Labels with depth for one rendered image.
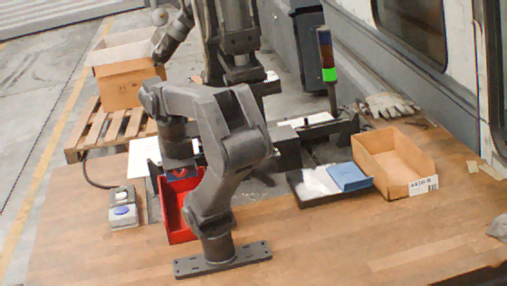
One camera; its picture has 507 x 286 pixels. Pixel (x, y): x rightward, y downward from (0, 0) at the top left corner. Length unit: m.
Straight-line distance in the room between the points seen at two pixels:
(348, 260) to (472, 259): 0.24
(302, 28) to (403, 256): 3.58
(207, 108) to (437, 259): 0.53
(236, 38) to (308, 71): 3.28
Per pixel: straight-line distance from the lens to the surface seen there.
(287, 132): 1.66
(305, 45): 4.74
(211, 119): 1.01
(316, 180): 1.54
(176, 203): 1.58
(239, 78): 1.53
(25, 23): 11.11
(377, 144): 1.66
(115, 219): 1.52
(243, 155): 1.01
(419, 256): 1.25
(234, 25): 1.53
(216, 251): 1.27
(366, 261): 1.25
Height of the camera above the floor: 1.59
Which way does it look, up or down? 22 degrees down
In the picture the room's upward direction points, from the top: 10 degrees counter-clockwise
